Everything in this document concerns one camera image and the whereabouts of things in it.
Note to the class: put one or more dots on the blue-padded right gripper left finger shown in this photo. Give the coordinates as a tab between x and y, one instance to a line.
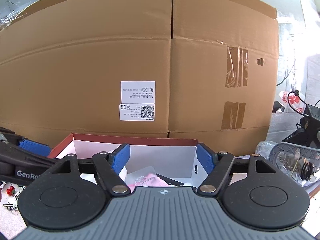
107	169

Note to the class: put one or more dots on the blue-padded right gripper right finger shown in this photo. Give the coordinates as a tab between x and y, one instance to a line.
217	166

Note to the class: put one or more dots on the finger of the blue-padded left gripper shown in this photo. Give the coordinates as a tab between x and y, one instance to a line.
35	147

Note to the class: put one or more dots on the white plastic bowl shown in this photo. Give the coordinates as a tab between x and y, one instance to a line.
123	173

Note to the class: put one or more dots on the red cherry ornament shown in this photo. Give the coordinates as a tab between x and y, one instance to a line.
11	191

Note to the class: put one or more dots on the pink item in bag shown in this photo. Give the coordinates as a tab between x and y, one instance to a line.
145	177

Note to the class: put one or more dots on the dark red storage box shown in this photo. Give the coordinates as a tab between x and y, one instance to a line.
172	158

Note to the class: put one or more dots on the black flat item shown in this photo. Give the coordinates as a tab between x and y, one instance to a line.
170	181

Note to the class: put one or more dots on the white shipping label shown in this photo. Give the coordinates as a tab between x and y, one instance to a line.
137	101

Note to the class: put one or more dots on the large brown cardboard box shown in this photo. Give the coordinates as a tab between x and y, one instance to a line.
214	63

